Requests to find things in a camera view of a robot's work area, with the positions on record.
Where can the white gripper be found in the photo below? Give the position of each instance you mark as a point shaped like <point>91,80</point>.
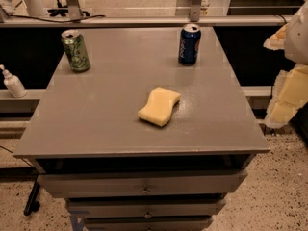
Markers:
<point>298,40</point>

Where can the yellow sponge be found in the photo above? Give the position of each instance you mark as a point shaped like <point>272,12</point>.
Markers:
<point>159,106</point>

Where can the blue pepsi can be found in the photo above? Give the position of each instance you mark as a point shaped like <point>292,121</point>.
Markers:
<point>189,44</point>

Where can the green soda can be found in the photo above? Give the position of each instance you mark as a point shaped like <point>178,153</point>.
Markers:
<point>75,50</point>

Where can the top grey drawer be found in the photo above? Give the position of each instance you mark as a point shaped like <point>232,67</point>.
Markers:
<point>142,183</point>

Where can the grey drawer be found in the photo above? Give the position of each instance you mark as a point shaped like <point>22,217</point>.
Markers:
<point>196,223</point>
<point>142,183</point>
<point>146,207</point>

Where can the bottom grey drawer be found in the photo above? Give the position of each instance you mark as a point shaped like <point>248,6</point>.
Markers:
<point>196,223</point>

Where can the grey drawer cabinet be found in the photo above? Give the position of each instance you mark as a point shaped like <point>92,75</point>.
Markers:
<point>139,142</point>

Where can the middle grey drawer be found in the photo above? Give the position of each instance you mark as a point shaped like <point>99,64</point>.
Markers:
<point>146,207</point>

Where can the black office chair base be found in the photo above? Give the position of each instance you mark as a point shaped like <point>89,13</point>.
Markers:
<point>62,10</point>

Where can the white pump bottle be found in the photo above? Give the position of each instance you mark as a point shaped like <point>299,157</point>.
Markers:
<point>13,84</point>

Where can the black caster leg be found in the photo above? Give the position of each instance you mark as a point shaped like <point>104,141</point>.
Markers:
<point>32,204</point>

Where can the grey metal post right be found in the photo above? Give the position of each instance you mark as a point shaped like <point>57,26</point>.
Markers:
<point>195,7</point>

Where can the grey metal post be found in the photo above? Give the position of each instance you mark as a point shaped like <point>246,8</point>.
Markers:
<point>74,10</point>
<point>195,7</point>

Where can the grey metal post left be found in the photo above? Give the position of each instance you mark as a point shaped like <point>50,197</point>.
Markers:
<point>74,10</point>

